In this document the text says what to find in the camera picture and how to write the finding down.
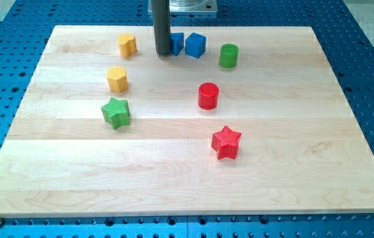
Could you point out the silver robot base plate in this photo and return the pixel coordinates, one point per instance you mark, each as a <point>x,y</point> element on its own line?
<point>192,7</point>

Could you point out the yellow hexagon block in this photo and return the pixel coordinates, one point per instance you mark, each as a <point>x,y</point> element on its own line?
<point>117,79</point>

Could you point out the green cylinder block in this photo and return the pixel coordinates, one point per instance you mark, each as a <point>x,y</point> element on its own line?
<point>228,55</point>

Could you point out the blue cube block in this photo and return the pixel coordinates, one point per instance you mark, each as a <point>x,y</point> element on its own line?
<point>195,45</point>

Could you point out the red star block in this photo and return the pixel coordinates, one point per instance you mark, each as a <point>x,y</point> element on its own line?
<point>226,143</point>

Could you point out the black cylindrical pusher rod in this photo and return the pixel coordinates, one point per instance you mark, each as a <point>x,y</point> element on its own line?
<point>161,26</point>

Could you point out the green star block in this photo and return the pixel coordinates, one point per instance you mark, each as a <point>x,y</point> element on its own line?
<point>117,113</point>

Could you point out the red cylinder block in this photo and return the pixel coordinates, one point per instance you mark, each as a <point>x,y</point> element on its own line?
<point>208,96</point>

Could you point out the yellow heart block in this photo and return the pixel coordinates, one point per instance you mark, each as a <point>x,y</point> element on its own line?
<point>127,45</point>

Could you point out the light wooden board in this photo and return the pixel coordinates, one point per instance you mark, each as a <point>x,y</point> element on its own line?
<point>301,150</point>

